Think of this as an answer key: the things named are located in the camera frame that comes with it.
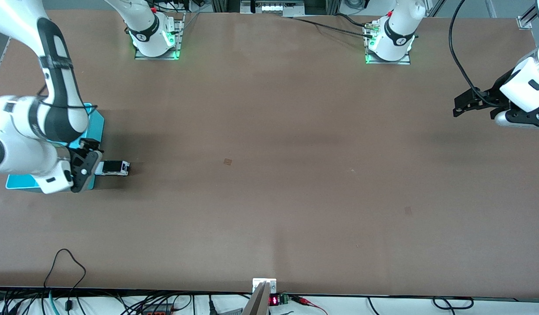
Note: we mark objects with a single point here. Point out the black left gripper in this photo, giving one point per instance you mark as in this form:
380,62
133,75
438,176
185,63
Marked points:
499,90

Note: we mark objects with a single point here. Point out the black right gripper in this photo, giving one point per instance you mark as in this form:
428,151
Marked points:
89,145

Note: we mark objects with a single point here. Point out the white jeep toy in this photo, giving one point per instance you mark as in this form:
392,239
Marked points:
114,167

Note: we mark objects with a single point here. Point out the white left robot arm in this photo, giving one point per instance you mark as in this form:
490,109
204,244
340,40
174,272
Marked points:
527,83

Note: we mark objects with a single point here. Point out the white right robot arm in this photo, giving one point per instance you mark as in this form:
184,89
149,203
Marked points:
15,144

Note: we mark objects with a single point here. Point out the cyan plastic storage bin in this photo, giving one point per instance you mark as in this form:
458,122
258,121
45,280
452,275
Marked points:
99,127

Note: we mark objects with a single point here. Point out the orange connector block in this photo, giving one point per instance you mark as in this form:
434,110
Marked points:
158,312

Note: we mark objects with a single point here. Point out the silver control box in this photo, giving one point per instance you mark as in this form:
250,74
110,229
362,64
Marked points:
273,8

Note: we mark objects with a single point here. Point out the red digit display module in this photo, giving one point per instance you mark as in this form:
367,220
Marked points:
273,300

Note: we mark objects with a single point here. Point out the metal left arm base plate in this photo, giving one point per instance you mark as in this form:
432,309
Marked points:
405,61

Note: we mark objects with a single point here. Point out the aluminium frame profile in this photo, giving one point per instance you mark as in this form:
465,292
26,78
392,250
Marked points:
525,21

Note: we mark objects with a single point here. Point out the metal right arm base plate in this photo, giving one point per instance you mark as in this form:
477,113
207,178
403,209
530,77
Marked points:
180,30

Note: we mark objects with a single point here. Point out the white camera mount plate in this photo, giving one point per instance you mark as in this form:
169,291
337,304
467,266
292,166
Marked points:
257,282

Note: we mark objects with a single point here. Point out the grey camera mount bar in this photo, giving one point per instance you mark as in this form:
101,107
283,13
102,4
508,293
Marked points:
257,304

